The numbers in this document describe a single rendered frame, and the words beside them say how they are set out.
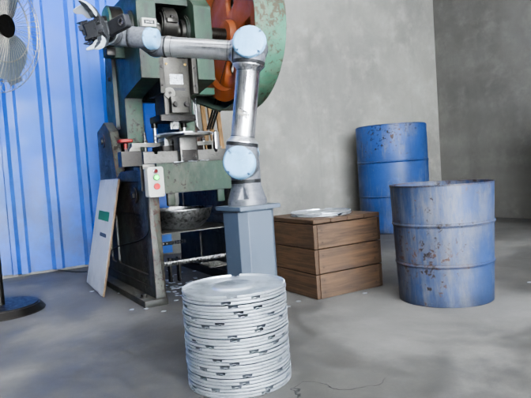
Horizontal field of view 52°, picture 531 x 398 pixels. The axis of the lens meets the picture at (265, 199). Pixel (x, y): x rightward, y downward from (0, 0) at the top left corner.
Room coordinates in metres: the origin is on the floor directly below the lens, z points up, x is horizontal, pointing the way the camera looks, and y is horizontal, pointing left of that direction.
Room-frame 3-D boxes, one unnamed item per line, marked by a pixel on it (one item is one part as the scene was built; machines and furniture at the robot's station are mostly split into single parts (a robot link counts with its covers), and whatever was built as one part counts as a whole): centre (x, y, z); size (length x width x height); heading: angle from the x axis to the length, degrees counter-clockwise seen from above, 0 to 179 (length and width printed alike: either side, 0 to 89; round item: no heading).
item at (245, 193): (2.10, 0.07, 0.50); 0.15 x 0.15 x 0.10
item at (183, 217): (2.81, 0.45, 0.36); 0.34 x 0.34 x 0.10
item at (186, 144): (2.66, 0.36, 0.72); 0.25 x 0.14 x 0.14; 31
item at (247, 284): (1.49, 0.11, 0.26); 0.29 x 0.29 x 0.01
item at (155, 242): (2.80, 0.75, 0.45); 0.92 x 0.12 x 0.90; 31
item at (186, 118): (2.82, 0.45, 0.86); 0.20 x 0.16 x 0.05; 121
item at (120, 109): (2.94, 0.52, 0.83); 0.79 x 0.43 x 1.34; 31
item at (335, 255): (2.58, -0.26, 0.18); 0.40 x 0.38 x 0.35; 30
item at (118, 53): (2.70, 0.67, 1.31); 0.22 x 0.12 x 0.22; 31
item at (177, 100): (2.78, 0.43, 1.04); 0.17 x 0.15 x 0.30; 31
